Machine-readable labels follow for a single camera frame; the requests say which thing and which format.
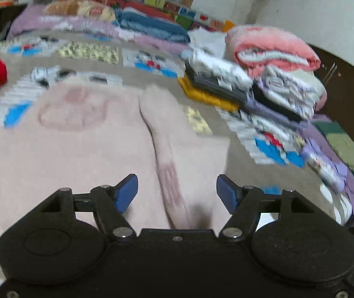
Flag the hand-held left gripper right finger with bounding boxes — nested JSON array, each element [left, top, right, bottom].
[[216, 174, 331, 240]]

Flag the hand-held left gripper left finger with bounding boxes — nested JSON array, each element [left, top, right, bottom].
[[25, 174, 139, 240]]

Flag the pale pink sweater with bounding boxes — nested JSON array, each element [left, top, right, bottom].
[[0, 82, 232, 290]]

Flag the white and lilac folded clothes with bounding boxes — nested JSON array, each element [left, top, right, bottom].
[[253, 65, 328, 124]]

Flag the yellow folded garment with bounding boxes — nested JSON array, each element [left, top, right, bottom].
[[178, 77, 240, 113]]

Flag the lilac printed garment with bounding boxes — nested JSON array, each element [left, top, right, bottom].
[[301, 144, 347, 194]]

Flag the black folded garment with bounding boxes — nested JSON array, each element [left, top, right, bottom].
[[184, 64, 254, 104]]

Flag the white printed folded garment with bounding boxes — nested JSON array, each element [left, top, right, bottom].
[[181, 49, 255, 91]]

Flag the cartoon patchwork bed blanket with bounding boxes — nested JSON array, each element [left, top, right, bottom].
[[0, 31, 308, 199]]

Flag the purple and green patchwork blanket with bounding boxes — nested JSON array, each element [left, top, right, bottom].
[[298, 114, 354, 228]]

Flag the white crumpled cloth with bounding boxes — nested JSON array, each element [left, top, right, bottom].
[[189, 27, 228, 57]]

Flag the pink and white folded blanket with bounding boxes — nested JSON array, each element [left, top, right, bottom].
[[225, 25, 322, 77]]

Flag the blue folded quilt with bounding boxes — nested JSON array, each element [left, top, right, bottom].
[[114, 7, 192, 44]]

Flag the dark wooden bed frame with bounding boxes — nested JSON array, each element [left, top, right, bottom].
[[304, 43, 354, 162]]

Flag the colourful foam wall mat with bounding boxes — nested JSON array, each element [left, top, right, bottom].
[[55, 0, 236, 33]]

